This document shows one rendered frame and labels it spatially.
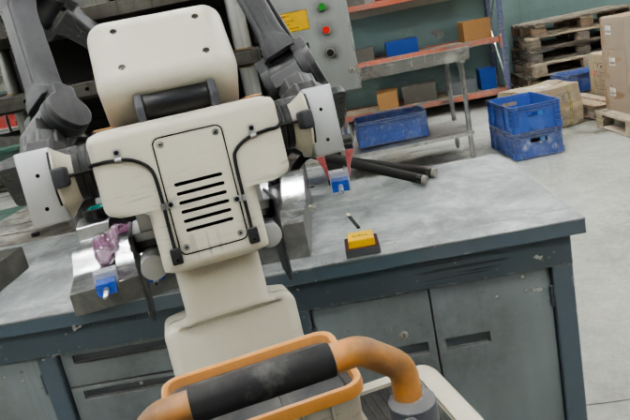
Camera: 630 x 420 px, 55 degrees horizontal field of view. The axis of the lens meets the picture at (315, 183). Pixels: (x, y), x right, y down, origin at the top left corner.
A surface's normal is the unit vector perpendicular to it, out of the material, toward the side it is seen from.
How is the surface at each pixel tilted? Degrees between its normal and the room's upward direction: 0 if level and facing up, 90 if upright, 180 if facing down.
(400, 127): 93
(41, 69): 52
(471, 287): 90
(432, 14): 90
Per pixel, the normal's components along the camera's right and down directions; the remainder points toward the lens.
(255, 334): 0.24, 0.05
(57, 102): 0.66, -0.64
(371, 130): -0.01, 0.29
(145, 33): 0.07, -0.50
